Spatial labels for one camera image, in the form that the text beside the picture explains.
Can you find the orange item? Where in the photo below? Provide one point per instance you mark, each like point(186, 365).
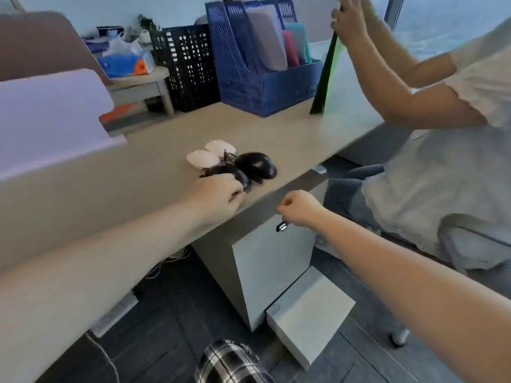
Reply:
point(115, 112)

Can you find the grey folder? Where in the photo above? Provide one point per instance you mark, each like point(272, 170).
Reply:
point(266, 39)

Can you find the wooden desk riser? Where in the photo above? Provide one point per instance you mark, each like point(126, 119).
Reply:
point(139, 85)

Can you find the person's left thumb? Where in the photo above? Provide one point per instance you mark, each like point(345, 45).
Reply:
point(238, 197)

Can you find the white computer mouse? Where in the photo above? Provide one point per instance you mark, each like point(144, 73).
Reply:
point(220, 147)
point(202, 159)

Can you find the green folder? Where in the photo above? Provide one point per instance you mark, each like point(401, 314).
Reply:
point(325, 81)

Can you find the white box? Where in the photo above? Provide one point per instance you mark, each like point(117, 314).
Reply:
point(309, 315)

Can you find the pink folder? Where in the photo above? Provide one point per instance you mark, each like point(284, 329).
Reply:
point(290, 49)

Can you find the grey office chair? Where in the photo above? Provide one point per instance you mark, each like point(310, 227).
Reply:
point(471, 243)

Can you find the person's right fingers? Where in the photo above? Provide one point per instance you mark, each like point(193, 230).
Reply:
point(285, 209)

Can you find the white drawer cabinet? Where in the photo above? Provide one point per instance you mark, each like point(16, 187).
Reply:
point(267, 267)

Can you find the lavender partition panel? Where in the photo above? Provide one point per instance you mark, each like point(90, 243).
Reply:
point(48, 119)

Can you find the blue tissue box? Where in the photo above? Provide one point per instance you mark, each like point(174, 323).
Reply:
point(125, 65)

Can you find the person's left hand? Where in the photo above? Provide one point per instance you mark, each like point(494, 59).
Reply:
point(213, 195)

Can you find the brown board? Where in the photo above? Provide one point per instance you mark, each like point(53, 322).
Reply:
point(44, 45)

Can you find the person's plaid trouser leg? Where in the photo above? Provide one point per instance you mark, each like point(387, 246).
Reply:
point(231, 362)

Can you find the person's right forearm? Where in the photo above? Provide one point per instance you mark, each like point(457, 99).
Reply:
point(415, 291)

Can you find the white plastic bag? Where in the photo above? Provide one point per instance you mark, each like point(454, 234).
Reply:
point(121, 46)

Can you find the black mesh file holder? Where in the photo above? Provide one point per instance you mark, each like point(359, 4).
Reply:
point(191, 69)

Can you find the person's right hand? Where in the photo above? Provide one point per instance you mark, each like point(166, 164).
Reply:
point(303, 209)

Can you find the person's left forearm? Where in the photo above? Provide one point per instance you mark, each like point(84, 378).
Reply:
point(88, 271)

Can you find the teal folder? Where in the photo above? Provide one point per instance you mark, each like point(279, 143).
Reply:
point(301, 41)

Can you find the blue mesh file holder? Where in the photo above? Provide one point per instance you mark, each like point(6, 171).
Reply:
point(247, 89)

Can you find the small green plant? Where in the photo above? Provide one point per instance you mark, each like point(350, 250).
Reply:
point(147, 23)

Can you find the black computer mouse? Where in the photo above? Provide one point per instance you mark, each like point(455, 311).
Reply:
point(257, 164)
point(239, 177)

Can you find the white power strip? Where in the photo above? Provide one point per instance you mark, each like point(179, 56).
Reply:
point(115, 313)

